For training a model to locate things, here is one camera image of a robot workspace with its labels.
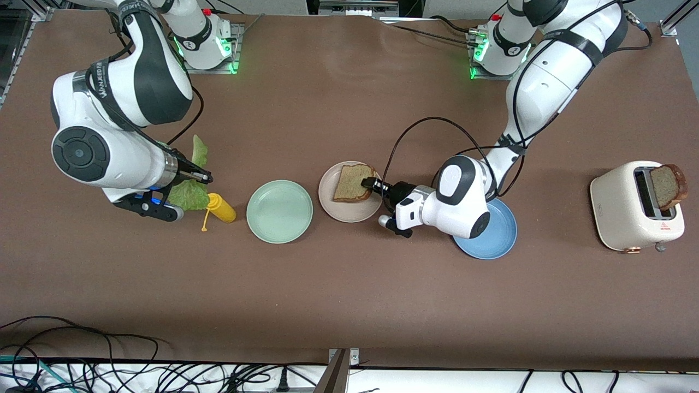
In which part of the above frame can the braided black table cable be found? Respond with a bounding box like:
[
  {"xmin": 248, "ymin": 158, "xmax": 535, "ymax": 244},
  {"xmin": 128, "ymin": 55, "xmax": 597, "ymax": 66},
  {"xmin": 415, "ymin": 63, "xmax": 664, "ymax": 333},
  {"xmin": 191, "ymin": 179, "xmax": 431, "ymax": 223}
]
[{"xmin": 382, "ymin": 22, "xmax": 477, "ymax": 46}]

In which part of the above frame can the blue round plate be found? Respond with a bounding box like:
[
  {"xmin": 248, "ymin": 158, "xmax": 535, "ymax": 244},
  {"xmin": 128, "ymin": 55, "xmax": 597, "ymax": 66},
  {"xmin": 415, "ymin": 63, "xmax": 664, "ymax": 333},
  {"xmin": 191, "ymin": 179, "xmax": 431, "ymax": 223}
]
[{"xmin": 452, "ymin": 198, "xmax": 518, "ymax": 260}]

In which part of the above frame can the yellow mustard squeeze bottle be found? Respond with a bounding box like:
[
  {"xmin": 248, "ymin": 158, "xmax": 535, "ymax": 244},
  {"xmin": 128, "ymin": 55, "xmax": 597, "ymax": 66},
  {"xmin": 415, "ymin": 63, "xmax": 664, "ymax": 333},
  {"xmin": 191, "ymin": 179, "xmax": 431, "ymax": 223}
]
[{"xmin": 201, "ymin": 193, "xmax": 238, "ymax": 233}]

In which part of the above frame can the cream white toaster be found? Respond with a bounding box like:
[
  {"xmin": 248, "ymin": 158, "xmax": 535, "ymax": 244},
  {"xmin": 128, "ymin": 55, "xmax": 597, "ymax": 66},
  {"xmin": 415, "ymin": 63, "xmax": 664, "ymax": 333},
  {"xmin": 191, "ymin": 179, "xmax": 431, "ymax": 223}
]
[{"xmin": 589, "ymin": 160, "xmax": 686, "ymax": 254}]

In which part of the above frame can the smooth black table cable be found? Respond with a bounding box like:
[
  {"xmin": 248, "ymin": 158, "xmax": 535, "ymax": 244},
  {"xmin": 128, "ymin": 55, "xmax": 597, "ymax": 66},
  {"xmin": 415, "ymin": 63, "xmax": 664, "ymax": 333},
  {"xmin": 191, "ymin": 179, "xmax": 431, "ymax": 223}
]
[{"xmin": 429, "ymin": 15, "xmax": 475, "ymax": 35}]

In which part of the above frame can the grey metal bracket post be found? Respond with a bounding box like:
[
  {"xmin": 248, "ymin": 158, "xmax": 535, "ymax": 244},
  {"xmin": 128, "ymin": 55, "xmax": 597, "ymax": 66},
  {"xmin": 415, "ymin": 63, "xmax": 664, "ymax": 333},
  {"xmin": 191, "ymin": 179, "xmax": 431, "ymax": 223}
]
[{"xmin": 314, "ymin": 348, "xmax": 361, "ymax": 393}]

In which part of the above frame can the long looping black cable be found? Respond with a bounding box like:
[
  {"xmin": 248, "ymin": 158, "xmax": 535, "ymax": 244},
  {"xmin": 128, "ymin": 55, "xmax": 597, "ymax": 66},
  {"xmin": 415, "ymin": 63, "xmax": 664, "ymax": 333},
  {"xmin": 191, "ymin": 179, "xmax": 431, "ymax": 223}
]
[{"xmin": 0, "ymin": 315, "xmax": 164, "ymax": 393}]

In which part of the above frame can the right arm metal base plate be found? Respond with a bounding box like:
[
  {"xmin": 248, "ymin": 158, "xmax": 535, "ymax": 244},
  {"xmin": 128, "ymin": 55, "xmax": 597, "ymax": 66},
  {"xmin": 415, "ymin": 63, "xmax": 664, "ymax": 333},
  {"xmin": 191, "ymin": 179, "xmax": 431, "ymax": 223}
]
[{"xmin": 180, "ymin": 23, "xmax": 245, "ymax": 75}]

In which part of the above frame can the brown bread slice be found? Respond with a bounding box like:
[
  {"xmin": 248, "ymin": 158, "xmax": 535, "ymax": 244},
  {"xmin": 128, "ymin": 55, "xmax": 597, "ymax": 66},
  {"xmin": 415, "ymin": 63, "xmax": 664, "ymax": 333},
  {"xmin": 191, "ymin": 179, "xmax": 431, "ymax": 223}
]
[
  {"xmin": 333, "ymin": 164, "xmax": 377, "ymax": 204},
  {"xmin": 649, "ymin": 164, "xmax": 689, "ymax": 212}
]

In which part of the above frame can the beige round plate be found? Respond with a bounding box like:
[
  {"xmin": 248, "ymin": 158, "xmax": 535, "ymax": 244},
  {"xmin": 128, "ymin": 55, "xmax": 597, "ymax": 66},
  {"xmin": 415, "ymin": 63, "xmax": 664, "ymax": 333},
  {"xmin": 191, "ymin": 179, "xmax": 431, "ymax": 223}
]
[{"xmin": 318, "ymin": 160, "xmax": 384, "ymax": 223}]

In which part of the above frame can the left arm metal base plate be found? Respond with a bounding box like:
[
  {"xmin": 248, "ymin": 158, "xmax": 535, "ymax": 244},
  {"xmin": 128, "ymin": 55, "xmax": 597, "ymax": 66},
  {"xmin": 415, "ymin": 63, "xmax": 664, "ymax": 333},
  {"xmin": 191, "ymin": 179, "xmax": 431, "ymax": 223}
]
[{"xmin": 467, "ymin": 30, "xmax": 529, "ymax": 81}]

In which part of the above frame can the light green round plate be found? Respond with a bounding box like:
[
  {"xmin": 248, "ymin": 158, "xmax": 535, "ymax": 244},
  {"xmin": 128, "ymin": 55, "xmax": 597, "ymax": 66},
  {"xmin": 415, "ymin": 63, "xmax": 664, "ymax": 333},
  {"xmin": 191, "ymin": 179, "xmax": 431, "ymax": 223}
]
[{"xmin": 246, "ymin": 180, "xmax": 314, "ymax": 244}]

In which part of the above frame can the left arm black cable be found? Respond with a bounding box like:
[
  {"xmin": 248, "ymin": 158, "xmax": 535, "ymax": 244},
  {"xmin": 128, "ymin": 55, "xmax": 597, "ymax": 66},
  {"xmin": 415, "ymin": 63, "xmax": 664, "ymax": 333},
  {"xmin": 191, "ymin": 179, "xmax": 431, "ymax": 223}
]
[{"xmin": 381, "ymin": 5, "xmax": 654, "ymax": 215}]

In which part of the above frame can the aluminium frame rail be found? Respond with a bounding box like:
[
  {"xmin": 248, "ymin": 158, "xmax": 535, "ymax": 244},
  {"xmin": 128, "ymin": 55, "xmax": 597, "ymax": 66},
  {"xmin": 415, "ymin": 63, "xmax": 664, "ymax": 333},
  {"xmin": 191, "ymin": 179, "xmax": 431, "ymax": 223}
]
[
  {"xmin": 659, "ymin": 0, "xmax": 699, "ymax": 38},
  {"xmin": 0, "ymin": 7, "xmax": 55, "ymax": 110}
]

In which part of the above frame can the grey metal equipment box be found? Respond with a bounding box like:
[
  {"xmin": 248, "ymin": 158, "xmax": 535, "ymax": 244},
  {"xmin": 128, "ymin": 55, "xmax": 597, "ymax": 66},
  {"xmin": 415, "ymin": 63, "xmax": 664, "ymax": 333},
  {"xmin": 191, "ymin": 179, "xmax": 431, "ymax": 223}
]
[{"xmin": 306, "ymin": 0, "xmax": 424, "ymax": 20}]

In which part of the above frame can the teal cable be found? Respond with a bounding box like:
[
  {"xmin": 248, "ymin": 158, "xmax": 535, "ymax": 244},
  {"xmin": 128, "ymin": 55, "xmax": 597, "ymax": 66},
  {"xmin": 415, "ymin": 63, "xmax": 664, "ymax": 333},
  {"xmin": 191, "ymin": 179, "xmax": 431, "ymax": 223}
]
[{"xmin": 0, "ymin": 355, "xmax": 72, "ymax": 393}]

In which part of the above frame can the green lettuce leaf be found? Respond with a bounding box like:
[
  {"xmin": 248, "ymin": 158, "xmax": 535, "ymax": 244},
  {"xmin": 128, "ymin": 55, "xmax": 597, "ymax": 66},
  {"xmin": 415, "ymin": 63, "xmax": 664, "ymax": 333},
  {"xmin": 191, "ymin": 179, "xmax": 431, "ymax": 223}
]
[{"xmin": 165, "ymin": 135, "xmax": 212, "ymax": 212}]

